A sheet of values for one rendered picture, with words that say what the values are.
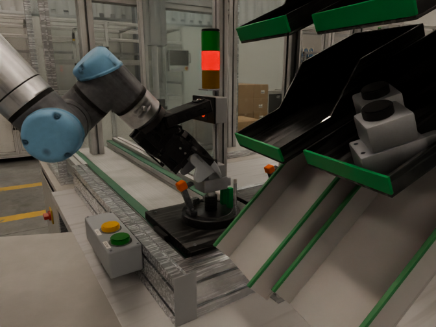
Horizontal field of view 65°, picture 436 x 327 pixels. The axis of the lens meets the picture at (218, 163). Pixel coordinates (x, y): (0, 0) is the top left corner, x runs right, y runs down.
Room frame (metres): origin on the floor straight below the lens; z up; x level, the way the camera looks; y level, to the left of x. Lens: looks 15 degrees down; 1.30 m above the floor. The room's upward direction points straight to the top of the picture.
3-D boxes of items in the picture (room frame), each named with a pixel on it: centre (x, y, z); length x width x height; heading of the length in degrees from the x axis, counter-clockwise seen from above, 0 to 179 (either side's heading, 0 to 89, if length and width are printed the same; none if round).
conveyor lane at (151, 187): (1.03, 0.16, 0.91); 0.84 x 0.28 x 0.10; 33
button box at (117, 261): (0.72, 0.24, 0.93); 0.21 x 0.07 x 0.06; 33
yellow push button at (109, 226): (0.72, 0.24, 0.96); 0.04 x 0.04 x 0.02
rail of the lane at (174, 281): (0.91, 0.29, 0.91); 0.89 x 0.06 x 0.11; 33
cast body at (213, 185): (0.77, 0.01, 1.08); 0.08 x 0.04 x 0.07; 123
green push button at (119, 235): (0.66, 0.21, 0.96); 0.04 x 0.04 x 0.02
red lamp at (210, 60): (0.99, 0.02, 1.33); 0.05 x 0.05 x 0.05
